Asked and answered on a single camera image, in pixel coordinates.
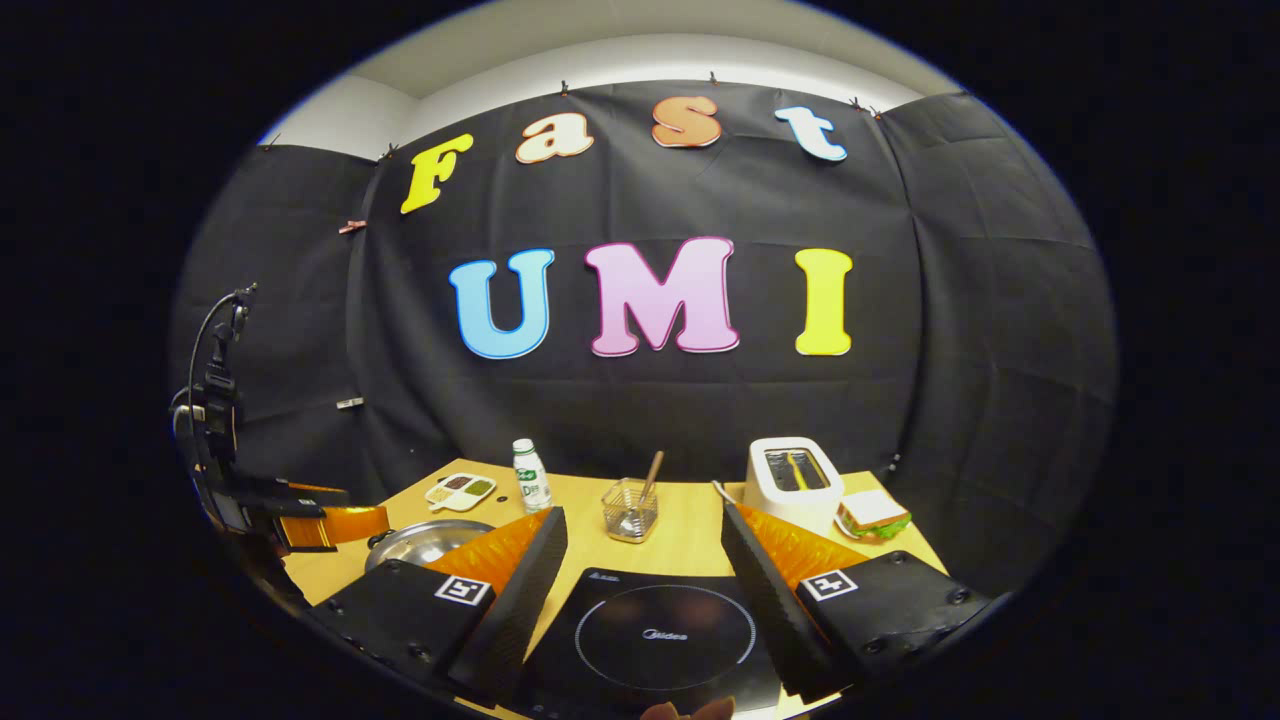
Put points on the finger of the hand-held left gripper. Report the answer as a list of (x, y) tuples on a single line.
[(305, 497), (340, 525)]

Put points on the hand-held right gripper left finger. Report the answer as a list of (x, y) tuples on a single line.
[(515, 610)]

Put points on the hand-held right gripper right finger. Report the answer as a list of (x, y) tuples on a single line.
[(775, 610)]

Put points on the black induction cooktop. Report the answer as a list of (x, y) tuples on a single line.
[(650, 640)]

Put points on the white toaster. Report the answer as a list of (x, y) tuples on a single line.
[(790, 495)]

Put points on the white divided sauce dish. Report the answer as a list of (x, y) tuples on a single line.
[(460, 492)]

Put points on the small white green-label bottle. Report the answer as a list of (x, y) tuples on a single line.
[(532, 480)]

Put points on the sandwich with lettuce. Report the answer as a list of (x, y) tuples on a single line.
[(872, 512)]

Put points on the pink cloth clip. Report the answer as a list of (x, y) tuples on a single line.
[(352, 226)]

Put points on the black backdrop cloth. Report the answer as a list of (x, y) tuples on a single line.
[(950, 350)]

